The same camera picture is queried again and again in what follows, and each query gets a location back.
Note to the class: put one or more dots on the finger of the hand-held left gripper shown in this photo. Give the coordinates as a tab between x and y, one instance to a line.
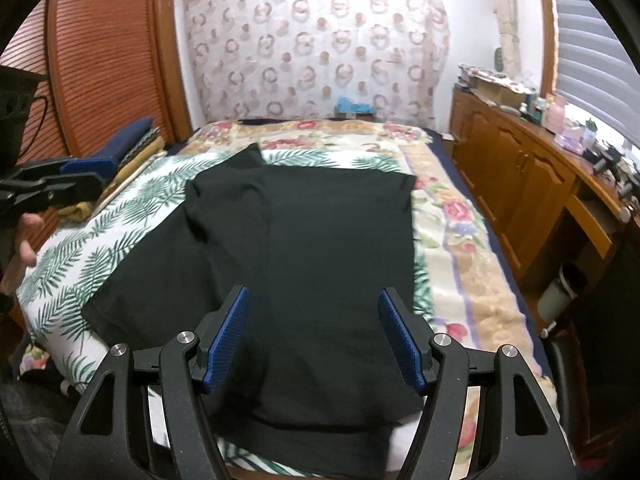
60	190
90	169

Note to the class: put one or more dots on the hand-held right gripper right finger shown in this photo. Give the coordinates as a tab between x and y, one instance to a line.
400	340

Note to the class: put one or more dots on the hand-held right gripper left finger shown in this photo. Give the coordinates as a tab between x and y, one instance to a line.
225	345

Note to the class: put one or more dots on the black t-shirt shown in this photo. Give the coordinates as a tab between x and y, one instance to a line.
325	260

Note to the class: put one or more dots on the stack of folded clothes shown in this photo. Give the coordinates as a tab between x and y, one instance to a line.
145	160

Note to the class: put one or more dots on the person's left hand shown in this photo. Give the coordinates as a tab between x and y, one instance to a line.
26	252

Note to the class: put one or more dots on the dark patterned folded cloth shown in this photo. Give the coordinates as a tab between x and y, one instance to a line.
142	145

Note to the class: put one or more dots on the palm leaf print sheet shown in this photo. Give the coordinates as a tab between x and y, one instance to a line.
100	240

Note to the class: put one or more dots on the floral blanket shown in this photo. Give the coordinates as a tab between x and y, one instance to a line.
460	270

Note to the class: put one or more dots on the wooden louvred wardrobe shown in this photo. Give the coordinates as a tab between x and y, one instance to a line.
100	60

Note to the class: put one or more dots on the navy bed sheet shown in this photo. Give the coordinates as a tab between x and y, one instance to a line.
495	260

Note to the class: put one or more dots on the white waste bin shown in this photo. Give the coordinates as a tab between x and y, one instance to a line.
560	295

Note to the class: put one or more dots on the wooden cabinet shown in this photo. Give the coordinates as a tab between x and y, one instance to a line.
520	180

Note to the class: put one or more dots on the dark chair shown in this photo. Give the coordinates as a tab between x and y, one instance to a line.
610	335

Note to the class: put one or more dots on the grey cloth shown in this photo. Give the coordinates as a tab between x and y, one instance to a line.
30	430

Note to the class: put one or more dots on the circle patterned curtain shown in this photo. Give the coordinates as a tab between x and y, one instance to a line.
300	60

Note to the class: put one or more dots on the blue packet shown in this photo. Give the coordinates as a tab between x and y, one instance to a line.
354	107

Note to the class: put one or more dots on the translucent pink box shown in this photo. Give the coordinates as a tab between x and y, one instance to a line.
575	137

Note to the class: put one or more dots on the pink container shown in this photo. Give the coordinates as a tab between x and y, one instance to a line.
557	112

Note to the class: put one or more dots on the window blind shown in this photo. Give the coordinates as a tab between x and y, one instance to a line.
595	50

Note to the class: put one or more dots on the grey oval wall ornament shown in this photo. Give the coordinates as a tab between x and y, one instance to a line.
499	60

